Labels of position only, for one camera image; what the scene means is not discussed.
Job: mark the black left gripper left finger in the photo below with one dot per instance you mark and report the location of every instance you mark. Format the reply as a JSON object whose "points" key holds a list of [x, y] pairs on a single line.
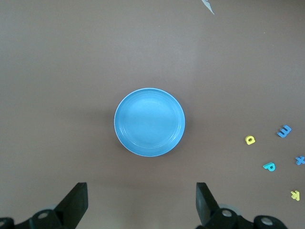
{"points": [[74, 205]]}

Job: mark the teal foam letter p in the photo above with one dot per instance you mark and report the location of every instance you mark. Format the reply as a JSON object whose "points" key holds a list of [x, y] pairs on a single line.
{"points": [[270, 166]]}

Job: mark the blue foam letter x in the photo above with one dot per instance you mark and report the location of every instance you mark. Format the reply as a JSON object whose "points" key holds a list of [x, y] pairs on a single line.
{"points": [[300, 160]]}

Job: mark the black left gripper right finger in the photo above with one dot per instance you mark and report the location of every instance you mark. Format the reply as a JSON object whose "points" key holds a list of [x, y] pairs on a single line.
{"points": [[205, 205]]}

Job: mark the yellow foam letter a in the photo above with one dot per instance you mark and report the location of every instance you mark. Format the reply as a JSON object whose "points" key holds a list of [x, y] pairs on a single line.
{"points": [[250, 141]]}

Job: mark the blue plate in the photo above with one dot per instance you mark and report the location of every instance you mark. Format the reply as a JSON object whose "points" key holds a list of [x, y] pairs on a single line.
{"points": [[149, 122]]}

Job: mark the white paper scrap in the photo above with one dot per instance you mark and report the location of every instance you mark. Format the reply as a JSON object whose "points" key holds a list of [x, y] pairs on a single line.
{"points": [[209, 6]]}

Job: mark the yellow foam letter k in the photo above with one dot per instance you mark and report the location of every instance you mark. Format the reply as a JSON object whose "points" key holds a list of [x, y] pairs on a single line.
{"points": [[295, 195]]}

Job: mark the blue foam letter m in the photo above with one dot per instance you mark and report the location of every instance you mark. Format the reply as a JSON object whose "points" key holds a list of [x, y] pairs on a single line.
{"points": [[284, 131]]}

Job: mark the brown table cover sheet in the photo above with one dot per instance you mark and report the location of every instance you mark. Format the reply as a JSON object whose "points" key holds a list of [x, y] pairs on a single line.
{"points": [[71, 71]]}

